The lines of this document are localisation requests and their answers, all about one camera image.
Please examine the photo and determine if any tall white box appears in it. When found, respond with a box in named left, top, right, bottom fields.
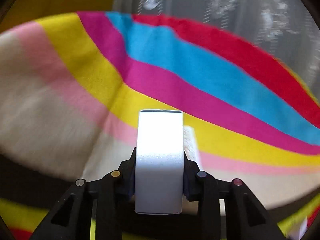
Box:
left=135, top=109, right=184, bottom=215

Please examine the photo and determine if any white yellow slim box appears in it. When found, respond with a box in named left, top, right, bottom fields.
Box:
left=183, top=126, right=202, bottom=169

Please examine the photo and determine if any colourful striped cloth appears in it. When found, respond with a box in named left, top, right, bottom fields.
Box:
left=1, top=11, right=319, bottom=239

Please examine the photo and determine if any grey lace curtain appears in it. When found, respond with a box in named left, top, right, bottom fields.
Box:
left=113, top=0, right=319, bottom=96

